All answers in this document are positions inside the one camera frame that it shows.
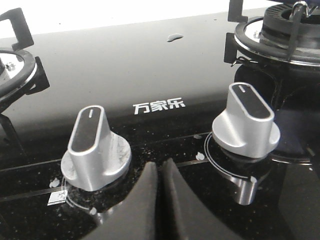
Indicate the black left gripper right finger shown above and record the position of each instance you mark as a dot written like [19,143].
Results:
[188,217]

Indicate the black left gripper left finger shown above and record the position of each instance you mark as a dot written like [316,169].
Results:
[134,218]

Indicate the silver left stove knob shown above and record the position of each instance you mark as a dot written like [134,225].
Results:
[95,155]

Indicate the silver stove knob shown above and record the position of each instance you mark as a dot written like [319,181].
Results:
[95,155]
[246,126]

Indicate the silver right stove knob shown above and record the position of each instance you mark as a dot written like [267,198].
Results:
[246,126]

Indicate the black glass gas stove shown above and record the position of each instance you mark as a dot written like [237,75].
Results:
[161,85]

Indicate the left gas burner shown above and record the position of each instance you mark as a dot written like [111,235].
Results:
[21,73]

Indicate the gas burner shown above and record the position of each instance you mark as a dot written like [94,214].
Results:
[288,32]
[21,73]

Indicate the right gas burner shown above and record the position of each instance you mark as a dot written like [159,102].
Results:
[288,32]

